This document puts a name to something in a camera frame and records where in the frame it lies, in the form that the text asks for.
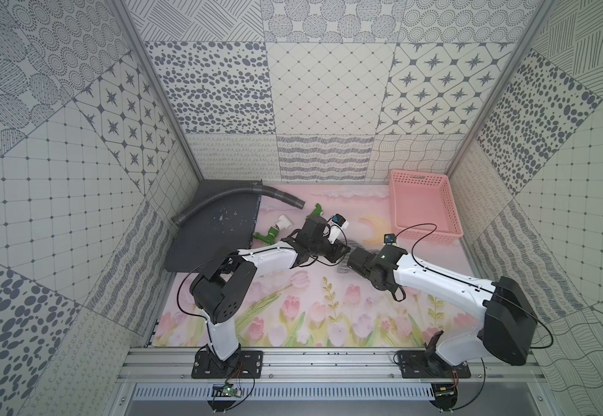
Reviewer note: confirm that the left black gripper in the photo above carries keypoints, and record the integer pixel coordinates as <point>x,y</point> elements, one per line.
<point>327,247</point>

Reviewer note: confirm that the grey striped square dishcloth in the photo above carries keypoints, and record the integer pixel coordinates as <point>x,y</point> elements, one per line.
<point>342,267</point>

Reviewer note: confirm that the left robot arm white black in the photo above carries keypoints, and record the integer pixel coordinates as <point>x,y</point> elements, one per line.
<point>221,284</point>

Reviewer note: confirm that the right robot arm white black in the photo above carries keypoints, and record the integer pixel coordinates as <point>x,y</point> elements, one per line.
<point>503,321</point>

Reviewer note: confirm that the small green toy piece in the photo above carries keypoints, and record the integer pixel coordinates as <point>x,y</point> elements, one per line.
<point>316,213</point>

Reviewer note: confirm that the yellow crescent moon toy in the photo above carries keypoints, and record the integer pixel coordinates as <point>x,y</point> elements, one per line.
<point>378,228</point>

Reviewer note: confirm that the green white toy piece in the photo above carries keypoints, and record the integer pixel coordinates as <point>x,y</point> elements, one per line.
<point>283,223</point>

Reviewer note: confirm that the pink floral table mat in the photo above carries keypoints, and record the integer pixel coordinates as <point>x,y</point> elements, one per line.
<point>317,307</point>

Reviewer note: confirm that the pink plastic basket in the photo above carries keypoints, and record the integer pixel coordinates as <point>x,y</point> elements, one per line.
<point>423,202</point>

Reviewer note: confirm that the dark grey tray mat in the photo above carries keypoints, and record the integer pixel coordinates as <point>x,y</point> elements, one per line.
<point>225,225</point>

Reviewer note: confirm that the right black controller box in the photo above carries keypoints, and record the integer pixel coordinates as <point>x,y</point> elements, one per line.
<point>444,396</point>

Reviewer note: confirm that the green circuit board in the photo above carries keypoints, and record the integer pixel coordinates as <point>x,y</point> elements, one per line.
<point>226,390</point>

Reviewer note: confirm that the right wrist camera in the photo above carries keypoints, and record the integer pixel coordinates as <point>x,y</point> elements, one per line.
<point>390,239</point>

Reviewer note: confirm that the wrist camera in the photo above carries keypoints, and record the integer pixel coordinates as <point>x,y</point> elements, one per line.
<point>390,239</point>
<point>339,221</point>

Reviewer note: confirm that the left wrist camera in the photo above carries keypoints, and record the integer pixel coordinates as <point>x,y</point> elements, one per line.
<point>339,221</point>

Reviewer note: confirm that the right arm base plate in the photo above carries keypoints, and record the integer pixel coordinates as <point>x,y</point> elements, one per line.
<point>417,364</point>

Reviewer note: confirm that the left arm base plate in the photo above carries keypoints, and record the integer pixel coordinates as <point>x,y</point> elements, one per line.
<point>242,364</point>

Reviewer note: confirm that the aluminium rail frame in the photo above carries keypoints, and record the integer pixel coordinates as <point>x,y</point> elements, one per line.
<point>368,365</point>

